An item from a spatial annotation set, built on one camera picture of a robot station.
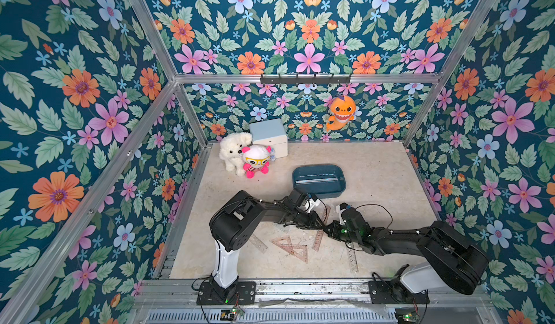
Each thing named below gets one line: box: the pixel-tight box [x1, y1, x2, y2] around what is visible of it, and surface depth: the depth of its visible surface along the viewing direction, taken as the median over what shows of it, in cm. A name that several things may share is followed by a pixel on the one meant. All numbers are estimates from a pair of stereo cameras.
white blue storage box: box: [249, 118, 289, 159], surface depth 106 cm
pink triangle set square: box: [270, 235, 295, 255], surface depth 87 cm
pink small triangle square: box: [289, 244, 308, 264], surface depth 86 cm
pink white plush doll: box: [241, 143, 277, 179], surface depth 97 cm
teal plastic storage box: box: [291, 163, 347, 199], surface depth 104 cm
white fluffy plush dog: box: [219, 132, 253, 177], surface depth 97 cm
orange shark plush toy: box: [326, 95, 357, 132], surface depth 100 cm
